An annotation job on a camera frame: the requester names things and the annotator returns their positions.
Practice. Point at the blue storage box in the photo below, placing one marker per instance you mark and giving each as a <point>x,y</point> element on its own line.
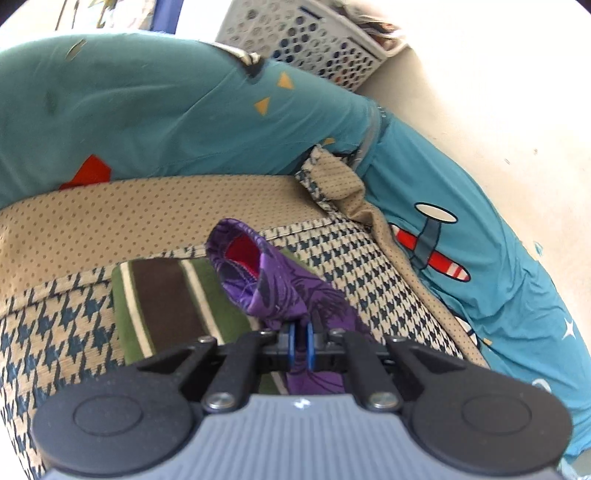
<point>168,16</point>

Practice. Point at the green brown striped folded shirt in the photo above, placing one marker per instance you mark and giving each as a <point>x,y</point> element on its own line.
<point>161,300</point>

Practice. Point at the purple floral garment red lining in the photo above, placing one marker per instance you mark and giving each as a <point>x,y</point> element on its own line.
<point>286,286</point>

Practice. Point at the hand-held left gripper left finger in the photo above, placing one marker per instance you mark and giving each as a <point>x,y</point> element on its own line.
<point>290,341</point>

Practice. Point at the white perforated laundry basket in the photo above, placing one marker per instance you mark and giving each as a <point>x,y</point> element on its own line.
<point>300,41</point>

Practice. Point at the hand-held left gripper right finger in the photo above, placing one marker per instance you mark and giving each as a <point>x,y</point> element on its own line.
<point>310,344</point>

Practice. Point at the teal airplane print bumper cover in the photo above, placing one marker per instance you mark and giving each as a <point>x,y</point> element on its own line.
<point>508,277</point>

